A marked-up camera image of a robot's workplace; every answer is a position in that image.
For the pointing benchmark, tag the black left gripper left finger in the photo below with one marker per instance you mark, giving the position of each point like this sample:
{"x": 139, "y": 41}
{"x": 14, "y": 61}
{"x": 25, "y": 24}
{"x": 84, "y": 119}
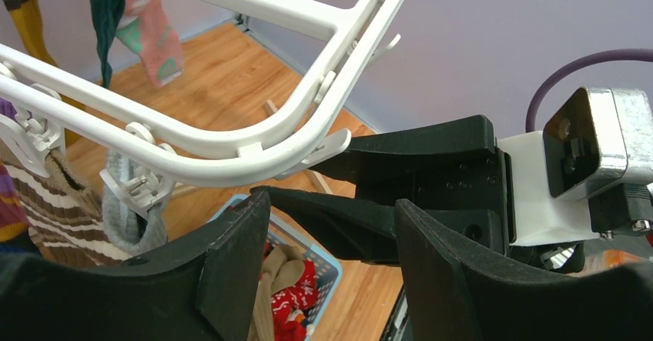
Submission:
{"x": 201, "y": 286}

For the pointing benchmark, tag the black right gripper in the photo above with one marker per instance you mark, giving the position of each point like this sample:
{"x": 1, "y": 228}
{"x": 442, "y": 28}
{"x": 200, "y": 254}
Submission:
{"x": 452, "y": 166}

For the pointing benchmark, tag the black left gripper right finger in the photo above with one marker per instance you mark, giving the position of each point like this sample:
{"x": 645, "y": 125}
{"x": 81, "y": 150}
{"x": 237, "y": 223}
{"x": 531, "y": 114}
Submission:
{"x": 457, "y": 289}

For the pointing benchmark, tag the pile of socks in basket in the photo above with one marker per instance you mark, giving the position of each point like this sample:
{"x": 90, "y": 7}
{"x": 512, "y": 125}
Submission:
{"x": 286, "y": 291}

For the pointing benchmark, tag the blue plastic basket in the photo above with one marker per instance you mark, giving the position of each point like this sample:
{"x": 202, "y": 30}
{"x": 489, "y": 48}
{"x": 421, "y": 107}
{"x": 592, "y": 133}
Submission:
{"x": 328, "y": 273}

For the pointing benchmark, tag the grey black striped sock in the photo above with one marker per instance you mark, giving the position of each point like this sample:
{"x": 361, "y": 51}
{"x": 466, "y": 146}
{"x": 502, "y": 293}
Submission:
{"x": 127, "y": 230}

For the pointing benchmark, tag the brown white striped sock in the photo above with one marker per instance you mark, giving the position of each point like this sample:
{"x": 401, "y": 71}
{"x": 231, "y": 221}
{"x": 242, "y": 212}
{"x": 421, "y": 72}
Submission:
{"x": 64, "y": 213}

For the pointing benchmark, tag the purple yellow striped sock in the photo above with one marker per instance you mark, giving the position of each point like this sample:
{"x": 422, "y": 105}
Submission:
{"x": 13, "y": 217}

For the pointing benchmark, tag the pink green sock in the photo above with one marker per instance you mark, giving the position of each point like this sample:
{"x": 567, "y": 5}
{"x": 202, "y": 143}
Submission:
{"x": 145, "y": 30}

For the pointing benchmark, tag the dark green sock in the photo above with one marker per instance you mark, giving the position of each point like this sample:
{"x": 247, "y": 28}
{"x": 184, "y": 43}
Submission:
{"x": 106, "y": 16}

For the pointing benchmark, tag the mustard yellow striped sock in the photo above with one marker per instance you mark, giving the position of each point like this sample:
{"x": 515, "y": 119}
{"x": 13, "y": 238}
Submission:
{"x": 27, "y": 18}

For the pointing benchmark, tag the wooden rack frame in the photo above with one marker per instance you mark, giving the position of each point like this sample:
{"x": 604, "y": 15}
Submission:
{"x": 318, "y": 181}

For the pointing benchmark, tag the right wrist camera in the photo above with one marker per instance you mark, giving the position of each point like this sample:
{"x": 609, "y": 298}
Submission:
{"x": 588, "y": 173}

